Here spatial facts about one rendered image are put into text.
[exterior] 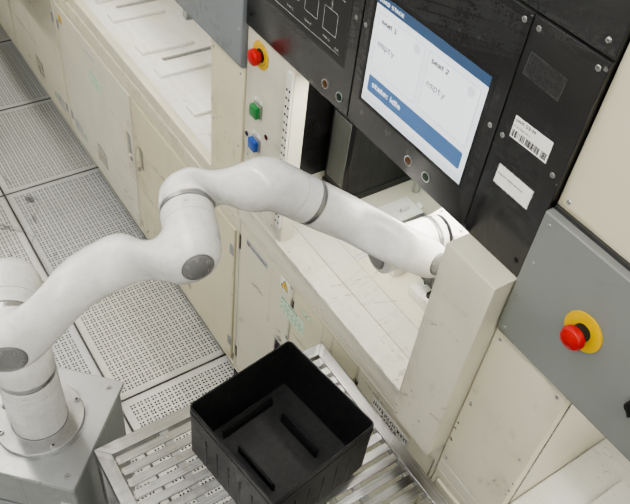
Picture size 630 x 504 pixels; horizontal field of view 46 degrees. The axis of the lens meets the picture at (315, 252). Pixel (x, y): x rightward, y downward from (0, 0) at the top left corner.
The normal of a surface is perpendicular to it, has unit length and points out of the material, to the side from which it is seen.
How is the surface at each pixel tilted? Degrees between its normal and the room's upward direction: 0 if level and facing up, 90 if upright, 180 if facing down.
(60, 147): 0
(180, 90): 0
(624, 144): 90
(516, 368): 90
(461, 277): 90
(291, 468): 0
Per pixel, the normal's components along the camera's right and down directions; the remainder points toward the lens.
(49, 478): 0.10, -0.69
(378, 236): -0.21, 0.02
